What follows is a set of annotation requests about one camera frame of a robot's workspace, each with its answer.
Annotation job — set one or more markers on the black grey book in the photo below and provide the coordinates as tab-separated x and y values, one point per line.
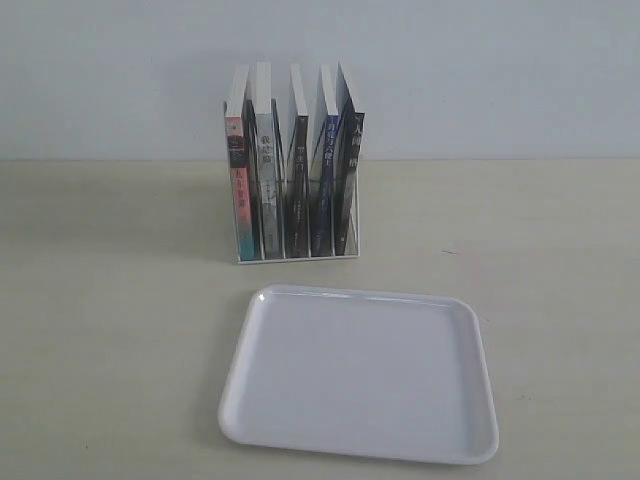
350	132

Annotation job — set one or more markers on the white plastic tray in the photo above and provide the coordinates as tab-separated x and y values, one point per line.
362	373

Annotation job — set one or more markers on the black brown book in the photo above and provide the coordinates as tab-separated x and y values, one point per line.
297	229

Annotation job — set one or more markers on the grey white book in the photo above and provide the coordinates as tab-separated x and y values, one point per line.
268	163

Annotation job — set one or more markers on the blue book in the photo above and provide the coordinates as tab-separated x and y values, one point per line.
326	122

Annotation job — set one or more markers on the pink and teal book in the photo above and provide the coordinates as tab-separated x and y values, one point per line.
239	145

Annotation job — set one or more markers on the white wire book rack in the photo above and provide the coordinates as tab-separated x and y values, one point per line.
282	138

